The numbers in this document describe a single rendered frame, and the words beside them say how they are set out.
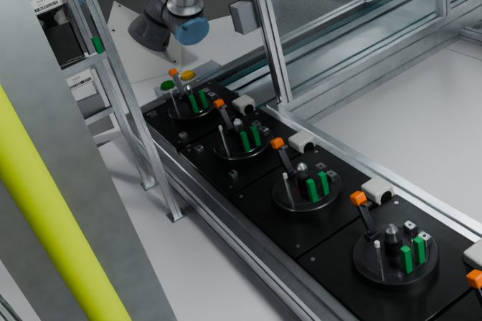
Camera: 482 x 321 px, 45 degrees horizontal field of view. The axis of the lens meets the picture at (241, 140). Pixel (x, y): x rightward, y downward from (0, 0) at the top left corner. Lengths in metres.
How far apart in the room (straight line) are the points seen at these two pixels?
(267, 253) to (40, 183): 0.94
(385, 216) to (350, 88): 0.59
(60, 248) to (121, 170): 1.44
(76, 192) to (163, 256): 1.11
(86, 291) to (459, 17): 1.72
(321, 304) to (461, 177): 0.50
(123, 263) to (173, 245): 1.10
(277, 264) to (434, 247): 0.27
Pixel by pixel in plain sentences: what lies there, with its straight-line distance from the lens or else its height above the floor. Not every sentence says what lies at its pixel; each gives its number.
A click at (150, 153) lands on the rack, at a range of 1.29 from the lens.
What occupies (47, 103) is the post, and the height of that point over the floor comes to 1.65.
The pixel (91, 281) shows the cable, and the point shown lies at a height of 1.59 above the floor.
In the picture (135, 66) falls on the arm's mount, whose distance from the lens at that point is 2.06.
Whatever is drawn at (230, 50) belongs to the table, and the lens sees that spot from 2.10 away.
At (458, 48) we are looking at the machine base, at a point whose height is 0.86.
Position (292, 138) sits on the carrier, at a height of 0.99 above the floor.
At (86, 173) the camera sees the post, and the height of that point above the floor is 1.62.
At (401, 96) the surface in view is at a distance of 1.64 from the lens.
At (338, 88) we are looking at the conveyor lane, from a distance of 1.59.
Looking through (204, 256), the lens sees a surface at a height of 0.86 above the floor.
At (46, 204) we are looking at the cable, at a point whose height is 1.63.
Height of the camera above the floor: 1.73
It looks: 33 degrees down
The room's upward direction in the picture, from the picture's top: 16 degrees counter-clockwise
